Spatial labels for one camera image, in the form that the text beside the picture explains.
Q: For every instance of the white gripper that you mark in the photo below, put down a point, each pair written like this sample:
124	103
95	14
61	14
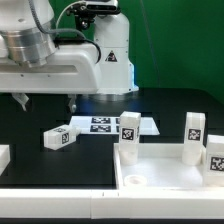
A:
72	69

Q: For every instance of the white square tabletop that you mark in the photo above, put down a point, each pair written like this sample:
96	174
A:
159	165

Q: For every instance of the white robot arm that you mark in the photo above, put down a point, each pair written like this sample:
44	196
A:
30	33

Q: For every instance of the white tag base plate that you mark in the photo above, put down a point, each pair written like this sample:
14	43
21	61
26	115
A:
109	125

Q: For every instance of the white obstacle fence rail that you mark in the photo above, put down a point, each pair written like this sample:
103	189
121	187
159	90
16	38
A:
132	202

